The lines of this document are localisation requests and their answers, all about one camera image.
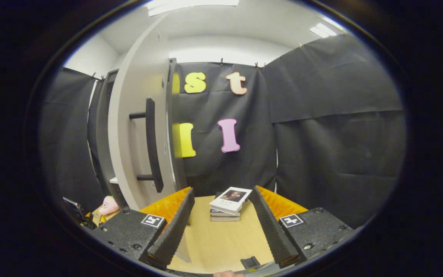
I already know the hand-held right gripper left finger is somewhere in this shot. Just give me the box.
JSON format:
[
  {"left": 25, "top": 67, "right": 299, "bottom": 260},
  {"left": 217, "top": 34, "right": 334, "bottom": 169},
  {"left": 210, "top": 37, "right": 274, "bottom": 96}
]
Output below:
[{"left": 90, "top": 187, "right": 195, "bottom": 267}]

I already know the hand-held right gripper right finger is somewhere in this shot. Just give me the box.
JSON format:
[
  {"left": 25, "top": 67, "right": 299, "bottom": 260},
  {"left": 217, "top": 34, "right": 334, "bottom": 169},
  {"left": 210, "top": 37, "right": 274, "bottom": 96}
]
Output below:
[{"left": 248, "top": 185, "right": 356, "bottom": 269}]

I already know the black door handle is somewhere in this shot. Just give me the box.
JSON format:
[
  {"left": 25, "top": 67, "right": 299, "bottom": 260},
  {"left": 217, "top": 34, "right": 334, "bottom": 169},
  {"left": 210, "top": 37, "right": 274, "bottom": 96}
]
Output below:
[{"left": 129, "top": 97, "right": 164, "bottom": 193}]

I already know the light grey cabinet door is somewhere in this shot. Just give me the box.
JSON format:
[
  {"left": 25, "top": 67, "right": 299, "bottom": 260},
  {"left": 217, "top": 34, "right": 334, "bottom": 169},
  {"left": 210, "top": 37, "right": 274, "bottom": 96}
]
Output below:
[{"left": 108, "top": 15, "right": 192, "bottom": 263}]

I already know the pink plush toy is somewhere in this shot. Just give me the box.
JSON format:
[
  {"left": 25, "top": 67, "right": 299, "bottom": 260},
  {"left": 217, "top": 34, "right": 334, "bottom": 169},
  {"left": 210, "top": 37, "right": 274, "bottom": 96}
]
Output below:
[{"left": 98, "top": 195, "right": 120, "bottom": 216}]

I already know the white portrait cover book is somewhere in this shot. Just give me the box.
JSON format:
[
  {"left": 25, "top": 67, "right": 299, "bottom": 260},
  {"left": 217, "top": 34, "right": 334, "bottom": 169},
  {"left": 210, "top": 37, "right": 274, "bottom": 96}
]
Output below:
[{"left": 209, "top": 187, "right": 253, "bottom": 215}]

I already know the black backdrop cloth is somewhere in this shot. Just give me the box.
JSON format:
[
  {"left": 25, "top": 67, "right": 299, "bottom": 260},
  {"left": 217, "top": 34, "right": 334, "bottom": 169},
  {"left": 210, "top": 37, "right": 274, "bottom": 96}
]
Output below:
[{"left": 39, "top": 34, "right": 406, "bottom": 229}]

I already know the small ceiling light panel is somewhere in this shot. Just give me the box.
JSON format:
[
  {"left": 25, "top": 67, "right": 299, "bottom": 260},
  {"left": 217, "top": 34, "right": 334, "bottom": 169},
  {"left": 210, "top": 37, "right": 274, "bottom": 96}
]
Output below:
[{"left": 309, "top": 22, "right": 337, "bottom": 38}]

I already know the large ceiling light panel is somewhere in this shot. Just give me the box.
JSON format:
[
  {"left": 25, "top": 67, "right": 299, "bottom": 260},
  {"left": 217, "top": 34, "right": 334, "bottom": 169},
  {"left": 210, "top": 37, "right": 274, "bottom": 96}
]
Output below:
[{"left": 147, "top": 0, "right": 240, "bottom": 17}]

